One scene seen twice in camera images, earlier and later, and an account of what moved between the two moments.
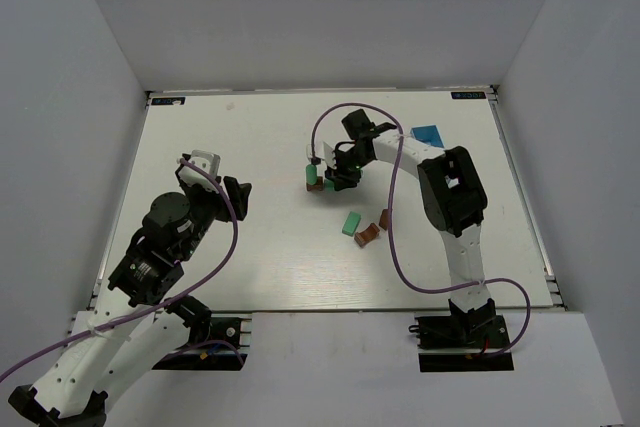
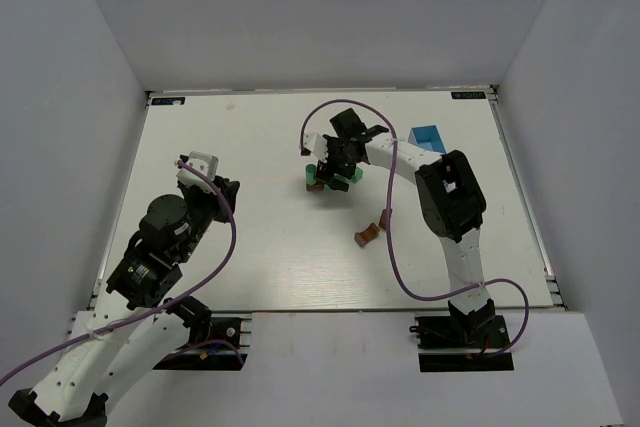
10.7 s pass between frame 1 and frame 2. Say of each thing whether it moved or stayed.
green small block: stayed
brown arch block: stayed
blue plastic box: stayed
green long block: moved
